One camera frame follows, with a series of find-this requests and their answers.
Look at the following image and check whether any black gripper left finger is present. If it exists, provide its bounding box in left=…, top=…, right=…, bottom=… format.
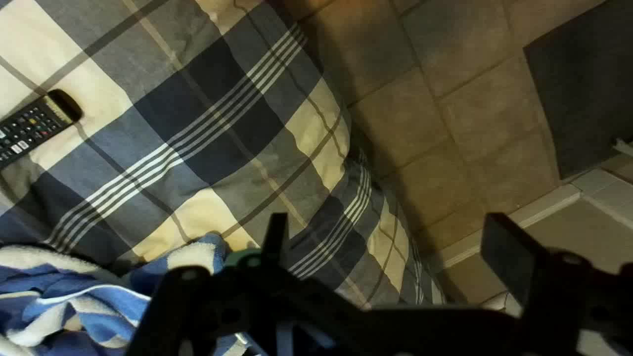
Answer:
left=126, top=212, right=372, bottom=356

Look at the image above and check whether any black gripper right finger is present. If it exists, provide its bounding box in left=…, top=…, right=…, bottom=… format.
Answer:
left=480, top=212, right=633, bottom=356

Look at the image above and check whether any black remote control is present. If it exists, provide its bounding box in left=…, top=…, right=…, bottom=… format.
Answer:
left=0, top=88, right=85, bottom=171

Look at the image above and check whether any blue white striped robe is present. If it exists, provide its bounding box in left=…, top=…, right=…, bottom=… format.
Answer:
left=0, top=234, right=265, bottom=356

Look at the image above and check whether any blue plaid bedspread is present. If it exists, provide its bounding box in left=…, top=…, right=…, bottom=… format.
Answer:
left=0, top=0, right=451, bottom=313

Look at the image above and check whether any dark floor mat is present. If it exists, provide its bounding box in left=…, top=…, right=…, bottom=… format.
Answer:
left=522, top=0, right=633, bottom=183

